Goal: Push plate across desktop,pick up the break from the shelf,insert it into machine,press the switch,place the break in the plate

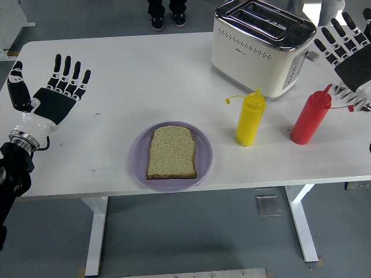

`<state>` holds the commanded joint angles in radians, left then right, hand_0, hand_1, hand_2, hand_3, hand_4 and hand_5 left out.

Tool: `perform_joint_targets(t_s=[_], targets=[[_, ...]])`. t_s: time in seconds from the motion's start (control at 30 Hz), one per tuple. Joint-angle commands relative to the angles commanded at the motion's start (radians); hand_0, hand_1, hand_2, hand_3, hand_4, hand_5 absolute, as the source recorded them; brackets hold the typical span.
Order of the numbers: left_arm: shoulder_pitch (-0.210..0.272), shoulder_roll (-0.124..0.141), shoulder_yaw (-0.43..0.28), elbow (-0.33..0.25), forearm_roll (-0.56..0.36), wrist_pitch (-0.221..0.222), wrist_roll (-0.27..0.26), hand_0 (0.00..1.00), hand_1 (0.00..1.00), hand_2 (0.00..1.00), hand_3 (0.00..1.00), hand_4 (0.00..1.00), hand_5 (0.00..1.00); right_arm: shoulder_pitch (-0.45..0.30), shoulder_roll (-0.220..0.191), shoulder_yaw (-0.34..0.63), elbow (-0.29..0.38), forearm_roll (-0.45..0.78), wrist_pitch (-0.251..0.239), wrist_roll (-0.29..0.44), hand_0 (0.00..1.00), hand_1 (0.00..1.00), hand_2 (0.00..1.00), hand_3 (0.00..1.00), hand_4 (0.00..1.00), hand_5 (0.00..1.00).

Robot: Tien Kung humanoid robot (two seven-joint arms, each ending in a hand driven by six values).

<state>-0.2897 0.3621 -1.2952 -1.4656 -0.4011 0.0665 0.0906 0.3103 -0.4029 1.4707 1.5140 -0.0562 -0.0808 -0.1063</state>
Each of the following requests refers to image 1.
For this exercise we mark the metal floor hatch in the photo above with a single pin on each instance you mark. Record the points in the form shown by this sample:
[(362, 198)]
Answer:
[(268, 205)]

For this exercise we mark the cream two-slot toaster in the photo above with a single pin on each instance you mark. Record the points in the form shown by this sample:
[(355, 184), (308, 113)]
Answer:
[(246, 66)]

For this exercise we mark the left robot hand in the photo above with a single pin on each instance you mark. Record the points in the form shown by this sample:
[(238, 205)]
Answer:
[(53, 105)]

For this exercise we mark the grey power strip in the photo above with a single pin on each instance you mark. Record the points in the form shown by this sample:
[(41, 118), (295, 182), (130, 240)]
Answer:
[(358, 185)]

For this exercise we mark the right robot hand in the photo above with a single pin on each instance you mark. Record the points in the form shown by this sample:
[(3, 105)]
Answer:
[(355, 69)]

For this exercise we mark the lilac round plate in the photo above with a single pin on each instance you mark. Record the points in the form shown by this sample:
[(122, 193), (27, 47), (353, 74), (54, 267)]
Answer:
[(205, 156)]

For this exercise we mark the bread slice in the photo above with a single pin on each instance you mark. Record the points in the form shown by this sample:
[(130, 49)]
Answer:
[(171, 153)]

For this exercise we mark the brown floor tape piece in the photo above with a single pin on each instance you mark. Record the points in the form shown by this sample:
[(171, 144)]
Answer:
[(320, 261), (81, 271)]

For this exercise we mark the white table leg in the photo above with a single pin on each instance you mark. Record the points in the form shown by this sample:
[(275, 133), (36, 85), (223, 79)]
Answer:
[(304, 226), (97, 231)]

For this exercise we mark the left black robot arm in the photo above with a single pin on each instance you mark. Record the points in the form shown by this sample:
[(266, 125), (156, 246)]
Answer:
[(14, 173)]

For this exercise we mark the white machine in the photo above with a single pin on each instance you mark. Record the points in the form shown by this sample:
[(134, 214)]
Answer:
[(11, 26)]

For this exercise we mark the metal toast rack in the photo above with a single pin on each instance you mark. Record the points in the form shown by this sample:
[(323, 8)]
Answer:
[(352, 100)]

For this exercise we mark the yellow squeeze bottle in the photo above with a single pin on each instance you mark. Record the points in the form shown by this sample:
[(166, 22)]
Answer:
[(249, 121)]

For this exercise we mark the metal base plate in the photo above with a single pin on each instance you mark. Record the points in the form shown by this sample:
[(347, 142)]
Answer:
[(194, 273)]

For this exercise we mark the red squeeze bottle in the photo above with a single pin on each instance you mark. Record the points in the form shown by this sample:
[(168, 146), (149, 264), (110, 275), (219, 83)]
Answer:
[(307, 121)]

